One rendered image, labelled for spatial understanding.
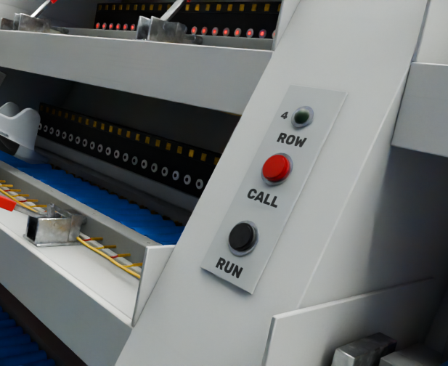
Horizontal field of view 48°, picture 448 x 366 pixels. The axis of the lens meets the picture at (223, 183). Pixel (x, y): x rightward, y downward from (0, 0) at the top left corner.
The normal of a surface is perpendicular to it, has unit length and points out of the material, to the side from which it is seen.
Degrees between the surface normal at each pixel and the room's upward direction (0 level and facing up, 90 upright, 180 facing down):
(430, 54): 90
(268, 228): 90
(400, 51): 90
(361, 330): 90
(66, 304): 112
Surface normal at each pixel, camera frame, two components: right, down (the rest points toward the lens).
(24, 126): 0.66, 0.21
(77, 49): -0.69, -0.04
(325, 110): -0.56, -0.40
